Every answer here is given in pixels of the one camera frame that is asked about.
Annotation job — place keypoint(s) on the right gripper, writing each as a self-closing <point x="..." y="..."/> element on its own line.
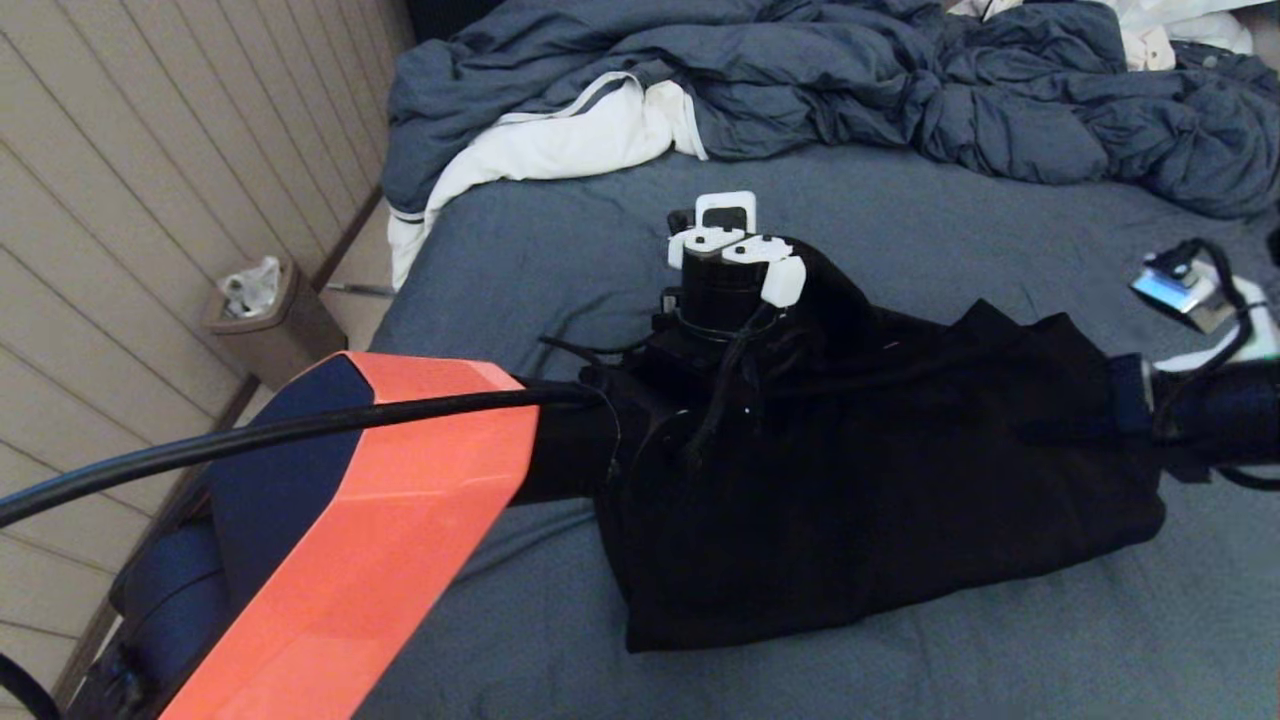
<point x="1210" y="415"/>

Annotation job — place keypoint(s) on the black zip hoodie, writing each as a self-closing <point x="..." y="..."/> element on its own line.
<point x="880" y="480"/>

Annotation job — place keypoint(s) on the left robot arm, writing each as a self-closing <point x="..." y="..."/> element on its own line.
<point x="380" y="520"/>

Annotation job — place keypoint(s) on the blue bed sheet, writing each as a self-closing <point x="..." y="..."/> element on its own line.
<point x="900" y="230"/>

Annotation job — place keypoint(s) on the cream crumpled garment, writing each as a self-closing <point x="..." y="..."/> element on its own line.
<point x="1145" y="45"/>

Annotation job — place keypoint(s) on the white pillow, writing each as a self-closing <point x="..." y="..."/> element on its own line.
<point x="1195" y="18"/>

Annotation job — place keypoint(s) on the crumpled blue duvet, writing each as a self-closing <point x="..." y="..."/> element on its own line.
<point x="800" y="70"/>

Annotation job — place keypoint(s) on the dark headboard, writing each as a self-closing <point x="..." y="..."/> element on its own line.
<point x="450" y="18"/>

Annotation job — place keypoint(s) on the beige trash bin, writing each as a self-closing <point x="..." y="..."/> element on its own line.
<point x="285" y="335"/>

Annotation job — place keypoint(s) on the white plastic bin bag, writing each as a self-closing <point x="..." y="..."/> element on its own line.
<point x="252" y="288"/>

